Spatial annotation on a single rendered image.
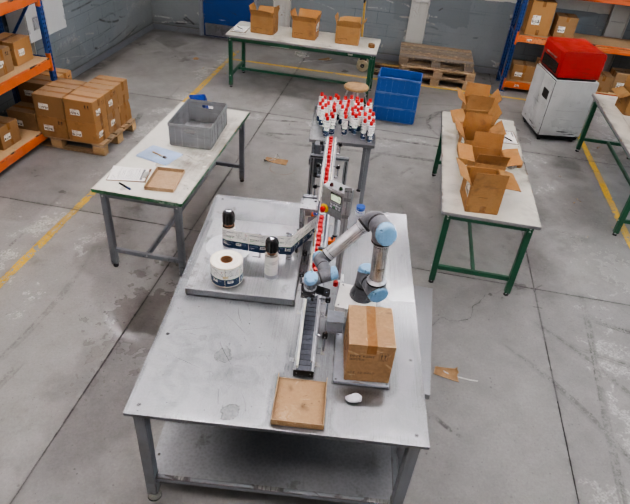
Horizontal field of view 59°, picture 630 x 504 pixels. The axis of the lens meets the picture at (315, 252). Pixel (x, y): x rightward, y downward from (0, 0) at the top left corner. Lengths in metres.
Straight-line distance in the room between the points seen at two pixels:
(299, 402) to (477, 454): 1.50
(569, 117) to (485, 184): 4.03
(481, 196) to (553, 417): 1.74
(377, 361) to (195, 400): 0.94
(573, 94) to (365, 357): 6.12
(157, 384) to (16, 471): 1.22
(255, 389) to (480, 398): 1.91
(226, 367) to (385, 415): 0.87
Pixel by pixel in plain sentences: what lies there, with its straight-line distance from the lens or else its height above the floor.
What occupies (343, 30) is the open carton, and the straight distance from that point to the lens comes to 8.57.
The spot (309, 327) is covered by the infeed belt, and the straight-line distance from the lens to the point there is 3.24.
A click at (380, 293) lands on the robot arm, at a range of 3.23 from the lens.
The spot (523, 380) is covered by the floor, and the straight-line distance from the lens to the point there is 4.57.
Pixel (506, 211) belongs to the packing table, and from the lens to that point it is 4.90.
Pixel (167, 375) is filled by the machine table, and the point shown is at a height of 0.83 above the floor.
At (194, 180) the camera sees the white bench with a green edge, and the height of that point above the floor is 0.80.
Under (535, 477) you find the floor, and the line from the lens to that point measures 4.06.
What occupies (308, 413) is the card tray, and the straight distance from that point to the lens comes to 2.90.
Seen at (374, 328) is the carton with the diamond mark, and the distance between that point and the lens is 2.95.
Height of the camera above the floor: 3.14
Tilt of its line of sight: 37 degrees down
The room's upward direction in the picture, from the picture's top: 5 degrees clockwise
